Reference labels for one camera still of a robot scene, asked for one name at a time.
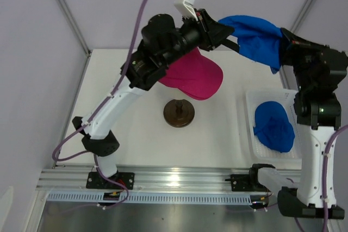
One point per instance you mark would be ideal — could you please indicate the magenta baseball cap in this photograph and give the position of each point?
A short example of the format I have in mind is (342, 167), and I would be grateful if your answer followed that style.
(200, 96)

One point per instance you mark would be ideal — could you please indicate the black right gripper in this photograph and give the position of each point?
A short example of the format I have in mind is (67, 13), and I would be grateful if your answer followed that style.
(292, 45)

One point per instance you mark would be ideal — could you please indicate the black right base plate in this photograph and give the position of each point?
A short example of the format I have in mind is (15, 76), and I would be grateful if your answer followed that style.
(245, 183)

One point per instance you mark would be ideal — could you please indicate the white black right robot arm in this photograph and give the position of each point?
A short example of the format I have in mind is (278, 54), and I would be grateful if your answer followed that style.
(318, 70)

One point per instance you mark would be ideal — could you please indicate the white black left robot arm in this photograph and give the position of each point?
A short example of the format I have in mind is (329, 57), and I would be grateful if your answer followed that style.
(162, 44)

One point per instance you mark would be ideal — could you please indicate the aluminium mounting rail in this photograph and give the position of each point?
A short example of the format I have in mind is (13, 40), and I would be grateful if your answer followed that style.
(147, 179)

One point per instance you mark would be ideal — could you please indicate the white plastic perforated basket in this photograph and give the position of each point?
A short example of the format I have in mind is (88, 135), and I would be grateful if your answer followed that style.
(286, 98)

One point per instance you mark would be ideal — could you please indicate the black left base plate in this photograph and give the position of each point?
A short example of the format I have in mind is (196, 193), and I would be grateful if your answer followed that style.
(95, 181)

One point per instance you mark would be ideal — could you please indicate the brown wooden round stand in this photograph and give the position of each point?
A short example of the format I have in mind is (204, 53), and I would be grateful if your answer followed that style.
(178, 113)

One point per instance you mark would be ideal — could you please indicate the right aluminium frame post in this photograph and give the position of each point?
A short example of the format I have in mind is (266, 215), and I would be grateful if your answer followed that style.
(301, 15)

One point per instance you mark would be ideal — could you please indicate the left aluminium frame post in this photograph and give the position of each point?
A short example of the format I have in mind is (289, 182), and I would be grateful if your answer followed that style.
(71, 21)

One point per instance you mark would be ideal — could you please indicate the aluminium frame post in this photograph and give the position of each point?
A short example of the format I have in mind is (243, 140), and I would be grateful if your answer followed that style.
(301, 15)
(71, 21)

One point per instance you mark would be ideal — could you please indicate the white slotted cable duct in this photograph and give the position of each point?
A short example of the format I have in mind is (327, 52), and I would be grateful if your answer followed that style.
(153, 198)

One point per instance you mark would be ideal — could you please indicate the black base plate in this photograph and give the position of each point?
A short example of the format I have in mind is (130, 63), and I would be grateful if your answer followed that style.
(245, 183)
(95, 181)

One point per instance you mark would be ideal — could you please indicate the blue cap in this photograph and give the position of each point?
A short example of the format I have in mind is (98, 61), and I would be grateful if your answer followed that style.
(273, 128)
(258, 39)

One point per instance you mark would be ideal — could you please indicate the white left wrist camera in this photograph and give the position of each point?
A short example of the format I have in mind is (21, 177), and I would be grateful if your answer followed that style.
(186, 9)

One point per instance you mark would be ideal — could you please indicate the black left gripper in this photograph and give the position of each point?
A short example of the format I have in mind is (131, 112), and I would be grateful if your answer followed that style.
(211, 32)

